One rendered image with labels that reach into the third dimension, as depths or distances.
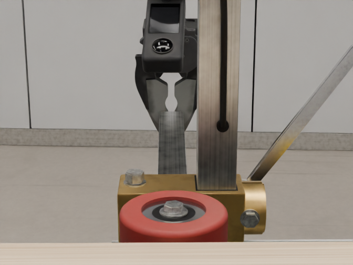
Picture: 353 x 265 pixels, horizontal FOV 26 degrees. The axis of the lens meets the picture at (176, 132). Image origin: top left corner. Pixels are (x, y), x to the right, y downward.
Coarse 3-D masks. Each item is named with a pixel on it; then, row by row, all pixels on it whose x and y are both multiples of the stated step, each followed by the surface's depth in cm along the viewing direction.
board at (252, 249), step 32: (0, 256) 50; (32, 256) 50; (64, 256) 50; (96, 256) 50; (128, 256) 50; (160, 256) 50; (192, 256) 50; (224, 256) 50; (256, 256) 50; (288, 256) 50; (320, 256) 50; (352, 256) 50
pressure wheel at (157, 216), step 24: (168, 192) 59; (192, 192) 59; (120, 216) 55; (144, 216) 55; (168, 216) 55; (192, 216) 56; (216, 216) 55; (120, 240) 56; (144, 240) 53; (168, 240) 53; (192, 240) 53; (216, 240) 54
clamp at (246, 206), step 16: (144, 176) 73; (160, 176) 73; (176, 176) 73; (192, 176) 73; (240, 176) 73; (128, 192) 69; (144, 192) 69; (208, 192) 69; (224, 192) 69; (240, 192) 69; (256, 192) 70; (240, 208) 69; (256, 208) 69; (240, 224) 70; (256, 224) 69; (240, 240) 70
